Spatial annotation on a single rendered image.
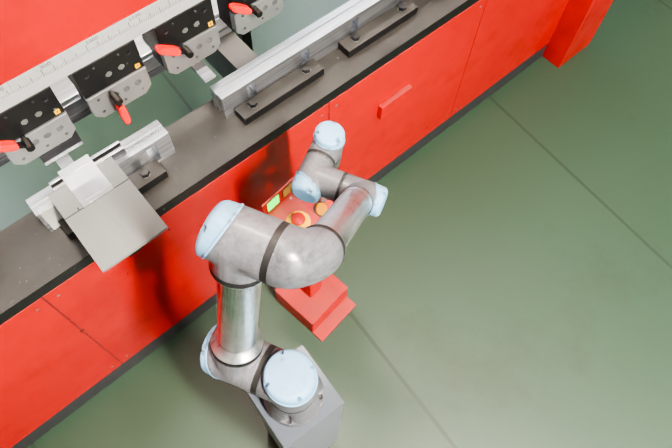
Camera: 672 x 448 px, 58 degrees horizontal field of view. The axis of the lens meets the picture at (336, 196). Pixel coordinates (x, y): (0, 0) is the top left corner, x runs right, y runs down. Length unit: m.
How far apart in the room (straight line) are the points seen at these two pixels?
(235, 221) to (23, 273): 0.81
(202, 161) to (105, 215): 0.33
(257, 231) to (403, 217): 1.64
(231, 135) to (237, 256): 0.78
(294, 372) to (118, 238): 0.53
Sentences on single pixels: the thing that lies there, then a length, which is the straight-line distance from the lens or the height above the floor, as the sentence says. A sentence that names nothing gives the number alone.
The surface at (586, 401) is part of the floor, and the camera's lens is 2.58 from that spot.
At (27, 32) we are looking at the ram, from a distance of 1.30.
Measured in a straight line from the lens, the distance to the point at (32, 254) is 1.76.
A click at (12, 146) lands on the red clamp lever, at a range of 1.41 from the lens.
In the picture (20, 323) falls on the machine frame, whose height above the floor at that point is 0.78.
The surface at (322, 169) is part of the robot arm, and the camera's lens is 1.42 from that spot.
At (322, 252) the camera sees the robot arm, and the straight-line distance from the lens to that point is 1.06.
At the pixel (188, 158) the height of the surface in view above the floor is 0.88.
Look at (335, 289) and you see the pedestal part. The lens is 2.37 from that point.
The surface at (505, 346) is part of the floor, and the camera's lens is 2.53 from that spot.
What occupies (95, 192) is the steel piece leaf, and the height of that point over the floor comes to 1.00.
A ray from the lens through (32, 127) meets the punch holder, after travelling 1.45.
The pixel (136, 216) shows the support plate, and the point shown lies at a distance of 1.57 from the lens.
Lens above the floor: 2.35
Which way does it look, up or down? 62 degrees down
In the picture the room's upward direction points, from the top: 3 degrees clockwise
